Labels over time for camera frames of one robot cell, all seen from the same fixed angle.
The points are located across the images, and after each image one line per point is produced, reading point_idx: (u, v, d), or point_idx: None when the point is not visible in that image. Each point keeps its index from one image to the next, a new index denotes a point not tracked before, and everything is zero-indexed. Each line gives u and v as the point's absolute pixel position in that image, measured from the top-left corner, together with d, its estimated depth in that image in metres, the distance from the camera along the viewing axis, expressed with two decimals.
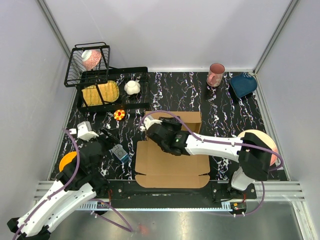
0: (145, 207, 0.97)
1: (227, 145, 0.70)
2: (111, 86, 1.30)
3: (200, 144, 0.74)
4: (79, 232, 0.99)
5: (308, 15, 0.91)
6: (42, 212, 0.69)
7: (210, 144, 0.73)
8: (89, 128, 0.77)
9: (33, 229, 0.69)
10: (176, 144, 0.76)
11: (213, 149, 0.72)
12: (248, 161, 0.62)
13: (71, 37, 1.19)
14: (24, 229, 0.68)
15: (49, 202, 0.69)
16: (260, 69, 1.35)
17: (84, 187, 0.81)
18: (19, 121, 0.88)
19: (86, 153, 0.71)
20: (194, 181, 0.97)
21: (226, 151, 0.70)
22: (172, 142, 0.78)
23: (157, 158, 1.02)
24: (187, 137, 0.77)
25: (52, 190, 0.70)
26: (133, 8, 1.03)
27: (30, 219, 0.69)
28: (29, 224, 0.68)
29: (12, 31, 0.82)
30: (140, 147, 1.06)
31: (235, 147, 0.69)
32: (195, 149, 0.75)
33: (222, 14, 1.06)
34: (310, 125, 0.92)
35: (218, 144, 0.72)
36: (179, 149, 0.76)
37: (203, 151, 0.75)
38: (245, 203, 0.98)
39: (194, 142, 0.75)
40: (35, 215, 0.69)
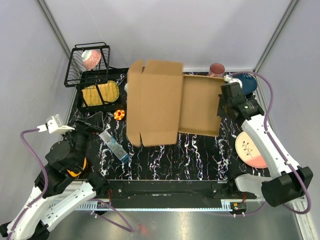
0: (145, 207, 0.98)
1: (280, 157, 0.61)
2: (111, 86, 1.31)
3: (260, 131, 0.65)
4: (79, 232, 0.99)
5: (307, 15, 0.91)
6: (27, 218, 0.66)
7: (268, 141, 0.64)
8: (59, 123, 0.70)
9: (22, 235, 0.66)
10: (241, 108, 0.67)
11: (266, 146, 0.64)
12: (282, 185, 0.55)
13: (71, 37, 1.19)
14: (13, 235, 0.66)
15: (31, 209, 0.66)
16: (260, 69, 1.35)
17: (84, 186, 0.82)
18: (19, 121, 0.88)
19: (52, 159, 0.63)
20: (141, 115, 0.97)
21: (274, 161, 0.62)
22: (239, 104, 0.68)
23: (153, 92, 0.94)
24: (257, 115, 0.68)
25: (32, 197, 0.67)
26: (133, 9, 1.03)
27: (17, 226, 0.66)
28: (16, 232, 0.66)
29: (12, 31, 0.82)
30: (179, 69, 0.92)
31: (284, 167, 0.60)
32: (251, 129, 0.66)
33: (222, 15, 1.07)
34: (310, 125, 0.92)
35: (274, 149, 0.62)
36: (239, 113, 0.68)
37: (255, 139, 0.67)
38: (245, 203, 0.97)
39: (259, 125, 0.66)
40: (21, 223, 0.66)
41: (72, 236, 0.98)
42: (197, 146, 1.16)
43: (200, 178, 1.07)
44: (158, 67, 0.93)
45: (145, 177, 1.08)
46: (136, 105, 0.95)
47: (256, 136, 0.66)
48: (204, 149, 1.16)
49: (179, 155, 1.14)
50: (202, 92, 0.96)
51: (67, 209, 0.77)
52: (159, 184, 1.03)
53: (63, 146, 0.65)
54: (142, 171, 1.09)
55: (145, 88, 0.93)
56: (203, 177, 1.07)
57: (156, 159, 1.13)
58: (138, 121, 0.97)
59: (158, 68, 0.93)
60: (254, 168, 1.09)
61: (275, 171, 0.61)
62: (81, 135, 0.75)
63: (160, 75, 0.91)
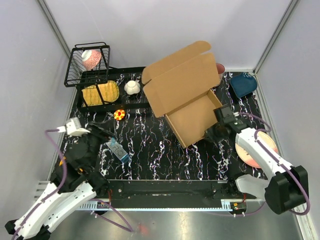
0: (145, 207, 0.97)
1: (273, 160, 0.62)
2: (111, 86, 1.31)
3: (251, 141, 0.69)
4: (79, 232, 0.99)
5: (308, 15, 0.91)
6: (39, 213, 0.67)
7: (259, 147, 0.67)
8: (78, 125, 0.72)
9: (30, 232, 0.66)
10: (232, 125, 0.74)
11: (258, 152, 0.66)
12: (278, 185, 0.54)
13: (71, 37, 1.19)
14: (21, 232, 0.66)
15: (45, 204, 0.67)
16: (260, 69, 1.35)
17: (84, 187, 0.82)
18: (19, 121, 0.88)
19: (71, 157, 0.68)
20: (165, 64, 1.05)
21: (267, 164, 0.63)
22: (230, 122, 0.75)
23: (194, 69, 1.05)
24: (247, 128, 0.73)
25: (46, 192, 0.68)
26: (133, 8, 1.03)
27: (27, 222, 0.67)
28: (25, 227, 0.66)
29: (12, 31, 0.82)
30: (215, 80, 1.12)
31: (278, 167, 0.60)
32: (243, 140, 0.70)
33: (222, 15, 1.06)
34: (310, 125, 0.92)
35: (265, 153, 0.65)
36: (231, 130, 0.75)
37: (248, 148, 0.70)
38: (245, 203, 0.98)
39: (249, 135, 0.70)
40: (31, 217, 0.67)
41: (72, 236, 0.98)
42: (197, 146, 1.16)
43: (200, 178, 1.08)
44: (212, 71, 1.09)
45: (146, 177, 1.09)
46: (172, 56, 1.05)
47: (249, 145, 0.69)
48: (204, 149, 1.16)
49: (179, 155, 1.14)
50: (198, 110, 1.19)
51: (68, 208, 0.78)
52: (159, 184, 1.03)
53: (81, 146, 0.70)
54: (142, 171, 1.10)
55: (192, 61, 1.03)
56: (203, 177, 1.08)
57: (156, 159, 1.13)
58: (163, 67, 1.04)
59: (210, 69, 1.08)
60: (254, 168, 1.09)
61: (270, 173, 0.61)
62: (95, 138, 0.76)
63: (207, 68, 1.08)
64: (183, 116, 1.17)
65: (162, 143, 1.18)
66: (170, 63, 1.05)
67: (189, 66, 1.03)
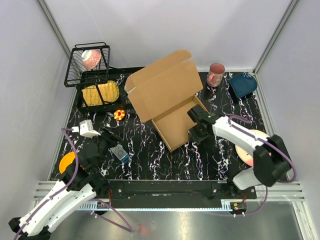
0: (145, 207, 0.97)
1: (250, 137, 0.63)
2: (111, 86, 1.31)
3: (226, 127, 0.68)
4: (79, 232, 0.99)
5: (308, 15, 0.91)
6: (44, 211, 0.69)
7: (234, 130, 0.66)
8: (90, 127, 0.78)
9: (34, 229, 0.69)
10: (205, 119, 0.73)
11: (236, 136, 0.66)
12: (260, 157, 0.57)
13: (71, 37, 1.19)
14: (26, 228, 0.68)
15: (51, 201, 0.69)
16: (260, 69, 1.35)
17: (85, 187, 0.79)
18: (19, 121, 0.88)
19: (84, 155, 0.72)
20: (149, 73, 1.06)
21: (246, 142, 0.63)
22: (204, 116, 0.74)
23: (177, 77, 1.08)
24: (220, 117, 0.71)
25: (54, 190, 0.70)
26: (133, 8, 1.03)
27: (32, 218, 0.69)
28: (30, 224, 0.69)
29: (12, 31, 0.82)
30: (197, 85, 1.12)
31: (256, 142, 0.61)
32: (220, 129, 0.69)
33: (222, 15, 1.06)
34: (310, 125, 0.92)
35: (242, 134, 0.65)
36: (207, 125, 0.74)
37: (226, 136, 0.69)
38: (245, 203, 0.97)
39: (224, 123, 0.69)
40: (37, 215, 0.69)
41: (73, 236, 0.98)
42: (197, 146, 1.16)
43: (200, 178, 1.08)
44: (194, 79, 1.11)
45: (146, 177, 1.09)
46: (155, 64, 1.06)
47: (226, 132, 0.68)
48: (204, 149, 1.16)
49: (179, 155, 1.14)
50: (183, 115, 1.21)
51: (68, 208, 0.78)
52: (159, 184, 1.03)
53: (92, 145, 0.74)
54: (142, 171, 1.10)
55: (175, 70, 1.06)
56: (203, 177, 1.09)
57: (156, 159, 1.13)
58: (148, 75, 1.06)
59: (194, 73, 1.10)
60: None
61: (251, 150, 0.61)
62: (105, 141, 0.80)
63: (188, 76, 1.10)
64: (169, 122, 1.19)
65: (162, 144, 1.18)
66: (153, 71, 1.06)
67: (171, 75, 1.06)
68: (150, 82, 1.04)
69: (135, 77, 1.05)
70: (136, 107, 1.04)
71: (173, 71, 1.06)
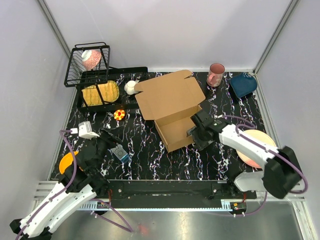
0: (145, 207, 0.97)
1: (260, 148, 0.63)
2: (111, 86, 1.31)
3: (234, 136, 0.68)
4: (79, 232, 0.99)
5: (308, 14, 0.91)
6: (45, 213, 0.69)
7: (244, 140, 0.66)
8: (89, 129, 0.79)
9: (34, 231, 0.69)
10: (212, 127, 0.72)
11: (244, 146, 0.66)
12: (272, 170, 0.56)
13: (71, 37, 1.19)
14: (27, 230, 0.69)
15: (51, 203, 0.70)
16: (260, 69, 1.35)
17: (85, 188, 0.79)
18: (19, 121, 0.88)
19: (81, 157, 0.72)
20: (157, 80, 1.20)
21: (256, 153, 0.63)
22: (209, 124, 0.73)
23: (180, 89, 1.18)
24: (227, 125, 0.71)
25: (54, 191, 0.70)
26: (133, 8, 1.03)
27: (32, 220, 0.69)
28: (31, 226, 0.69)
29: (12, 31, 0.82)
30: (199, 96, 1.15)
31: (267, 153, 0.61)
32: (227, 138, 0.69)
33: (222, 15, 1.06)
34: (310, 124, 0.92)
35: (251, 144, 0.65)
36: (213, 132, 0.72)
37: (235, 145, 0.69)
38: (245, 203, 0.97)
39: (231, 132, 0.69)
40: (37, 216, 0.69)
41: (73, 236, 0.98)
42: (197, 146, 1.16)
43: (200, 178, 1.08)
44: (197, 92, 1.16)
45: (146, 177, 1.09)
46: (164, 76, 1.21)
47: (234, 142, 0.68)
48: (204, 149, 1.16)
49: (179, 155, 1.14)
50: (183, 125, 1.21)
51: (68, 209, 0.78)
52: (159, 184, 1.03)
53: (91, 148, 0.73)
54: (142, 171, 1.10)
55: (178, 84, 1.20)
56: (203, 177, 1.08)
57: (156, 159, 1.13)
58: (156, 82, 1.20)
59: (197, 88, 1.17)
60: (254, 169, 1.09)
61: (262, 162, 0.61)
62: (104, 143, 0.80)
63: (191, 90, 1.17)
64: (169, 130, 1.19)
65: (161, 143, 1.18)
66: (161, 80, 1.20)
67: (175, 86, 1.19)
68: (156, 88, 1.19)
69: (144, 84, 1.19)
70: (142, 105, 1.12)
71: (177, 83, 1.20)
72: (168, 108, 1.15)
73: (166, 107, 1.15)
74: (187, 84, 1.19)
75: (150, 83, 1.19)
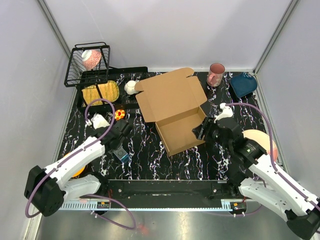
0: (145, 207, 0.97)
1: (299, 195, 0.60)
2: (111, 86, 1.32)
3: (271, 172, 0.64)
4: (79, 232, 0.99)
5: (308, 14, 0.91)
6: (76, 160, 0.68)
7: (282, 181, 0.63)
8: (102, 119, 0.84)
9: (64, 176, 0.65)
10: (243, 152, 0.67)
11: (281, 186, 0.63)
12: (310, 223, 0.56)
13: (71, 37, 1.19)
14: (54, 175, 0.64)
15: (84, 153, 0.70)
16: (259, 69, 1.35)
17: (93, 176, 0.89)
18: (19, 121, 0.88)
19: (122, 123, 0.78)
20: (158, 78, 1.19)
21: (294, 200, 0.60)
22: (241, 149, 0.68)
23: (181, 89, 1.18)
24: (262, 155, 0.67)
25: (85, 143, 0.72)
26: (133, 8, 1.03)
27: (63, 166, 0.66)
28: (60, 171, 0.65)
29: (12, 31, 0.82)
30: (201, 96, 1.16)
31: (307, 204, 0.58)
32: (261, 171, 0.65)
33: (222, 15, 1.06)
34: (310, 124, 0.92)
35: (289, 187, 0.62)
36: (244, 158, 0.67)
37: (268, 181, 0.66)
38: (245, 203, 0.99)
39: (267, 166, 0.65)
40: (68, 163, 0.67)
41: (72, 236, 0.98)
42: (197, 146, 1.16)
43: (200, 178, 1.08)
44: (199, 92, 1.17)
45: (145, 177, 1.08)
46: (165, 74, 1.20)
47: (269, 178, 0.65)
48: (204, 149, 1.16)
49: (179, 154, 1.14)
50: (184, 126, 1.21)
51: (83, 185, 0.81)
52: (159, 184, 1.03)
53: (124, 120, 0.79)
54: (142, 171, 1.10)
55: (180, 83, 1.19)
56: (203, 177, 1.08)
57: (156, 159, 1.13)
58: (157, 80, 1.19)
59: (198, 87, 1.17)
60: None
61: (299, 210, 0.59)
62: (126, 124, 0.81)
63: (192, 90, 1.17)
64: (170, 131, 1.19)
65: (162, 144, 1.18)
66: (162, 78, 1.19)
67: (177, 84, 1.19)
68: (158, 87, 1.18)
69: (145, 82, 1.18)
70: (142, 105, 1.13)
71: (179, 82, 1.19)
72: (169, 107, 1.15)
73: (168, 107, 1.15)
74: (189, 84, 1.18)
75: (151, 82, 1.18)
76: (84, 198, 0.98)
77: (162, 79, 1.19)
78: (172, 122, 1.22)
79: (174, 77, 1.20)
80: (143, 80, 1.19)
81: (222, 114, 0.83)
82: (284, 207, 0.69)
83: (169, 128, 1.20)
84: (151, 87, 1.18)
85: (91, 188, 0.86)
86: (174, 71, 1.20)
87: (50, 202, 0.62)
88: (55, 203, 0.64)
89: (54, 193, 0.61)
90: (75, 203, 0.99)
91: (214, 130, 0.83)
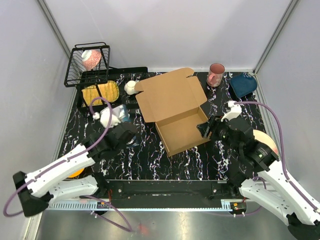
0: (145, 207, 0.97)
1: (309, 205, 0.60)
2: (111, 86, 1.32)
3: (282, 180, 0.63)
4: (79, 232, 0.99)
5: (308, 15, 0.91)
6: (58, 171, 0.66)
7: (292, 190, 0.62)
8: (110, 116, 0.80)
9: (42, 187, 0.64)
10: (255, 157, 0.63)
11: (290, 195, 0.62)
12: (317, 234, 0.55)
13: (71, 37, 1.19)
14: (33, 184, 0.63)
15: (67, 164, 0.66)
16: (259, 69, 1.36)
17: (91, 179, 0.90)
18: (19, 121, 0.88)
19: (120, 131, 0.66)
20: (158, 78, 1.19)
21: (303, 210, 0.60)
22: (252, 154, 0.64)
23: (181, 89, 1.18)
24: (274, 162, 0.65)
25: (72, 152, 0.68)
26: (133, 8, 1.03)
27: (42, 177, 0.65)
28: (38, 182, 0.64)
29: (12, 31, 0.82)
30: (201, 97, 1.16)
31: (316, 215, 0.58)
32: (272, 179, 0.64)
33: (222, 15, 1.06)
34: (310, 125, 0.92)
35: (299, 196, 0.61)
36: (255, 163, 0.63)
37: (277, 187, 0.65)
38: (245, 203, 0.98)
39: (278, 173, 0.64)
40: (47, 174, 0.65)
41: (72, 236, 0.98)
42: (197, 146, 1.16)
43: (200, 178, 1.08)
44: (200, 93, 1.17)
45: (146, 177, 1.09)
46: (165, 74, 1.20)
47: (279, 186, 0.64)
48: (204, 149, 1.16)
49: (179, 155, 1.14)
50: (184, 126, 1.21)
51: (77, 189, 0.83)
52: (159, 184, 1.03)
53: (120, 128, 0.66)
54: (142, 171, 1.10)
55: (180, 83, 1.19)
56: (203, 177, 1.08)
57: (156, 159, 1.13)
58: (157, 80, 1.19)
59: (198, 87, 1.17)
60: None
61: (307, 220, 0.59)
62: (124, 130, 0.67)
63: (192, 90, 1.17)
64: (171, 132, 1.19)
65: (161, 144, 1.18)
66: (162, 79, 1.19)
67: (176, 85, 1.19)
68: (157, 87, 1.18)
69: (146, 82, 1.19)
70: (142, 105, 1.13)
71: (179, 82, 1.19)
72: (169, 108, 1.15)
73: (168, 107, 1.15)
74: (189, 84, 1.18)
75: (150, 82, 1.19)
76: (84, 198, 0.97)
77: (161, 79, 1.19)
78: (173, 123, 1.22)
79: (174, 78, 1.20)
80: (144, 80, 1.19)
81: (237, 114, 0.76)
82: (286, 211, 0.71)
83: (169, 129, 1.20)
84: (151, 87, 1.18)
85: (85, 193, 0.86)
86: (173, 71, 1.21)
87: (30, 208, 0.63)
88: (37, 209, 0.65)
89: (31, 204, 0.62)
90: (75, 203, 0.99)
91: (221, 129, 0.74)
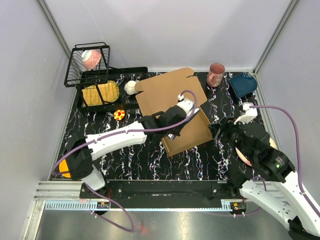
0: (145, 207, 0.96)
1: (319, 218, 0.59)
2: (111, 86, 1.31)
3: (296, 193, 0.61)
4: (79, 232, 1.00)
5: (308, 15, 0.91)
6: (116, 139, 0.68)
7: (305, 202, 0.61)
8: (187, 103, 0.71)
9: (99, 150, 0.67)
10: (271, 167, 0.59)
11: (302, 207, 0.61)
12: None
13: (71, 37, 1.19)
14: (91, 146, 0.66)
15: (125, 135, 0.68)
16: (260, 69, 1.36)
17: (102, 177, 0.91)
18: (19, 121, 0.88)
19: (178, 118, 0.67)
20: (160, 79, 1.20)
21: (313, 223, 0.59)
22: (268, 163, 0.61)
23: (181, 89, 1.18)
24: (290, 172, 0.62)
25: (131, 126, 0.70)
26: (133, 8, 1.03)
27: (102, 140, 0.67)
28: (98, 144, 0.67)
29: (12, 31, 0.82)
30: (200, 95, 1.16)
31: None
32: (286, 190, 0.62)
33: (222, 15, 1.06)
34: (310, 125, 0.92)
35: (311, 209, 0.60)
36: (270, 173, 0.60)
37: (288, 196, 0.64)
38: (245, 203, 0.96)
39: (293, 185, 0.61)
40: (107, 139, 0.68)
41: (73, 236, 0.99)
42: (197, 146, 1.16)
43: (200, 178, 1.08)
44: (201, 92, 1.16)
45: (146, 177, 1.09)
46: (166, 75, 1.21)
47: (291, 196, 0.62)
48: (204, 149, 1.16)
49: (179, 155, 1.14)
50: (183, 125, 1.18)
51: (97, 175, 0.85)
52: (159, 185, 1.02)
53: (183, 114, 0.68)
54: (142, 171, 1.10)
55: (180, 83, 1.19)
56: (203, 177, 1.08)
57: (156, 159, 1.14)
58: (159, 81, 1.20)
59: (198, 87, 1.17)
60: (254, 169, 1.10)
61: (315, 232, 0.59)
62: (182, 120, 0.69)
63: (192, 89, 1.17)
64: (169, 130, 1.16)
65: (162, 144, 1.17)
66: (164, 79, 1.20)
67: (177, 85, 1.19)
68: (158, 88, 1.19)
69: (148, 82, 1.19)
70: (145, 107, 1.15)
71: (179, 82, 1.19)
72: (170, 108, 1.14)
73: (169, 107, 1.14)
74: (189, 83, 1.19)
75: (151, 82, 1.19)
76: (84, 198, 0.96)
77: (162, 79, 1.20)
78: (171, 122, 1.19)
79: (175, 78, 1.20)
80: (146, 80, 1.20)
81: (252, 118, 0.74)
82: (287, 216, 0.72)
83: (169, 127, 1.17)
84: (152, 87, 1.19)
85: (93, 185, 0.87)
86: (173, 71, 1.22)
87: (80, 169, 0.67)
88: (84, 172, 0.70)
89: (86, 163, 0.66)
90: (75, 203, 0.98)
91: (233, 133, 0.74)
